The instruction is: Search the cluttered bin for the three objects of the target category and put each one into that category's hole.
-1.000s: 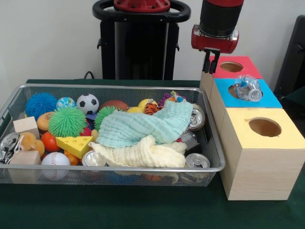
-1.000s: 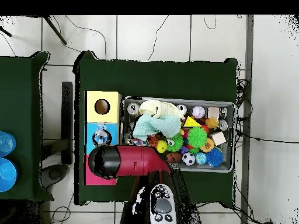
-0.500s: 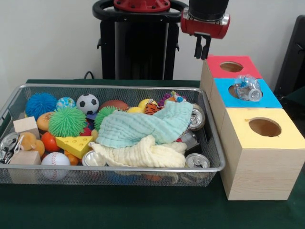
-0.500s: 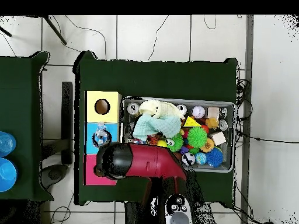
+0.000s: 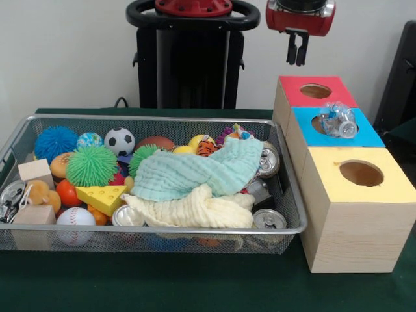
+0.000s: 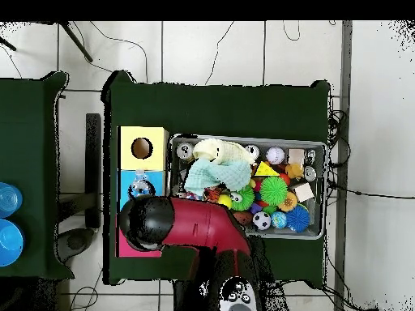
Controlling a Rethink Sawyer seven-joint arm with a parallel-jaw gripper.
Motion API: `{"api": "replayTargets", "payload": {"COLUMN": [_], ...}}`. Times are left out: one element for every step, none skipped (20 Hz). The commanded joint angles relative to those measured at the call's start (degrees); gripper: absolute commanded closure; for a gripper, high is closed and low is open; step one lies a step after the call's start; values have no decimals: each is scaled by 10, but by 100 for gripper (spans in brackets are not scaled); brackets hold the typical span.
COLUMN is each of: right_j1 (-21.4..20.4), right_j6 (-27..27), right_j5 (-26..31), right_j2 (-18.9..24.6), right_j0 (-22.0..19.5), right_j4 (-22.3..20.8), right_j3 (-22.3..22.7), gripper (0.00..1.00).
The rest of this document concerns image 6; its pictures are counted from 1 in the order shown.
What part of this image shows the mint green cloth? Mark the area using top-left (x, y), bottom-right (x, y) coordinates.
top-left (183, 158), bottom-right (253, 197)

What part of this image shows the clear plastic bottle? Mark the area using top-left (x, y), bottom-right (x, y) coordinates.
top-left (129, 168), bottom-right (156, 199)

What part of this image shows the wooden box with three holes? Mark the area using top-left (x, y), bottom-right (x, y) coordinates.
top-left (115, 125), bottom-right (170, 259)

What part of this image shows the cream cloth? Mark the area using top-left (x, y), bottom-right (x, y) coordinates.
top-left (192, 138), bottom-right (256, 166)

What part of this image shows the silver drink can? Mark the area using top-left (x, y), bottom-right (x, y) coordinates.
top-left (175, 142), bottom-right (195, 161)
top-left (244, 144), bottom-right (261, 162)

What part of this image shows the green fuzzy monster toy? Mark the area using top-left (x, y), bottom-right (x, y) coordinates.
top-left (229, 185), bottom-right (256, 212)

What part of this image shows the yellow cheese wedge toy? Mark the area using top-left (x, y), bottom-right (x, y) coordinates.
top-left (254, 160), bottom-right (280, 178)

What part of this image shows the dark green tablecloth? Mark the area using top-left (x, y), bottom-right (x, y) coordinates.
top-left (101, 69), bottom-right (332, 289)
top-left (0, 70), bottom-right (75, 281)

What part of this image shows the green spiky ball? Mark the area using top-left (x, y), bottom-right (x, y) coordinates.
top-left (259, 176), bottom-right (289, 207)

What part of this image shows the baseball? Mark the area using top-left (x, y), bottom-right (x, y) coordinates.
top-left (265, 146), bottom-right (286, 165)

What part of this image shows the soccer ball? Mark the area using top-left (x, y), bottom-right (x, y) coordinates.
top-left (251, 211), bottom-right (272, 232)

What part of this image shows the blue spiky ball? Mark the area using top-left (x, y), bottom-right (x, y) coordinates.
top-left (285, 203), bottom-right (312, 233)

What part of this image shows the black tripod leg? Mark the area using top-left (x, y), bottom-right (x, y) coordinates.
top-left (59, 21), bottom-right (94, 63)
top-left (0, 35), bottom-right (17, 52)

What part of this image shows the small blue bowl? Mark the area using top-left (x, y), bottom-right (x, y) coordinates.
top-left (0, 182), bottom-right (24, 219)

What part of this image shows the large blue bowl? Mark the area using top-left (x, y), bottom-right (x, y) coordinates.
top-left (0, 218), bottom-right (25, 267)

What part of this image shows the wire mesh bin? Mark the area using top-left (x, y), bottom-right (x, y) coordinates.
top-left (168, 134), bottom-right (327, 241)

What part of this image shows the black cable with connector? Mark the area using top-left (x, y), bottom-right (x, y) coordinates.
top-left (327, 181), bottom-right (415, 199)

